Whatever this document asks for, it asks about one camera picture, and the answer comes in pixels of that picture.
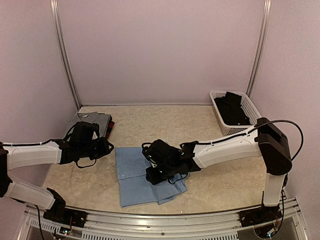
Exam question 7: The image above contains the red black plaid shirt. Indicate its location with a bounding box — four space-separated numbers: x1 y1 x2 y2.
105 120 115 139

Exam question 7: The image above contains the white plastic laundry basket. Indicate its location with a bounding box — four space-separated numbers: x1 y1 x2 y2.
209 90 262 136

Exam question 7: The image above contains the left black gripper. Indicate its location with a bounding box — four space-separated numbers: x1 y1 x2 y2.
79 136 114 160

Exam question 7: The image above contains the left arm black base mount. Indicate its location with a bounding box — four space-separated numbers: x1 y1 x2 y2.
43 208 88 228

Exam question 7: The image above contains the aluminium frame post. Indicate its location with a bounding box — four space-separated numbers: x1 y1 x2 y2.
50 0 82 110
245 0 272 97

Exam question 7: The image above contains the light blue long sleeve shirt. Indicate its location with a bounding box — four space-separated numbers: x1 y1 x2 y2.
115 147 187 208

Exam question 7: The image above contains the front aluminium rail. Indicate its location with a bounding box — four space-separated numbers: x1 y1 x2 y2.
23 197 305 240

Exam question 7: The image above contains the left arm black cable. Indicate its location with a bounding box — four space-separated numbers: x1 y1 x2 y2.
63 123 101 170

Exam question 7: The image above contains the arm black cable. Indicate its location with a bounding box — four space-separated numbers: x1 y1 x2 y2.
249 119 305 162
63 123 101 170

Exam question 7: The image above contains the right aluminium frame post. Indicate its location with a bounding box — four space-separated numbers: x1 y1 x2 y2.
245 0 272 97

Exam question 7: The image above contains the left aluminium frame post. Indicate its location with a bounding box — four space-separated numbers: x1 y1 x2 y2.
50 0 82 110

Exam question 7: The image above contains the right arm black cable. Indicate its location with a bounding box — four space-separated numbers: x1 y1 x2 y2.
249 119 305 162

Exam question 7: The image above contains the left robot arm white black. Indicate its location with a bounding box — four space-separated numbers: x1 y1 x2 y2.
0 121 114 223

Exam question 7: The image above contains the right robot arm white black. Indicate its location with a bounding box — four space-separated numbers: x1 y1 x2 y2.
141 117 293 222

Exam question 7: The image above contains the grey button shirt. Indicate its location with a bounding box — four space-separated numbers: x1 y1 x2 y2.
77 112 112 137

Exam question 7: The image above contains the black shirt in basket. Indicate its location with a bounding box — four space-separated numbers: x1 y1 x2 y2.
214 91 251 126

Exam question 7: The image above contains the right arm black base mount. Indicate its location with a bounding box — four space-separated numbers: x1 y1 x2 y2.
239 208 283 228

